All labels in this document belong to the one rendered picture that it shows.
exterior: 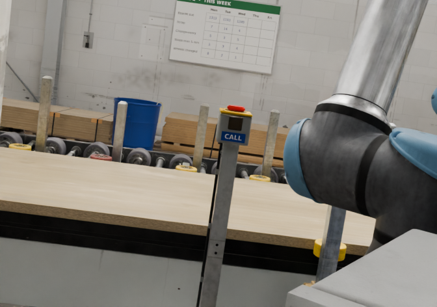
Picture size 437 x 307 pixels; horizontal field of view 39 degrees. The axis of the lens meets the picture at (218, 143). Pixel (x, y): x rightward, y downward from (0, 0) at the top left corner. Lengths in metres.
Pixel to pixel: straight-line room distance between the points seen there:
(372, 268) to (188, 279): 1.33
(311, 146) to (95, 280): 0.94
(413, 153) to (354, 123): 0.11
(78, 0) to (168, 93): 1.77
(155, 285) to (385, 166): 0.97
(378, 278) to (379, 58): 0.62
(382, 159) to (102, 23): 8.11
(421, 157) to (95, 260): 1.06
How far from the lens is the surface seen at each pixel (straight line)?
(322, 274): 1.47
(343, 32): 8.68
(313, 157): 0.88
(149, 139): 7.08
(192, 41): 8.60
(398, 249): 0.41
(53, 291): 1.72
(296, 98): 8.62
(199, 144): 2.46
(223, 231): 1.41
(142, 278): 1.68
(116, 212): 1.64
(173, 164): 2.87
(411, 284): 0.35
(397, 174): 0.82
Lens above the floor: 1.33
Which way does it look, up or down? 8 degrees down
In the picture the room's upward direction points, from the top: 8 degrees clockwise
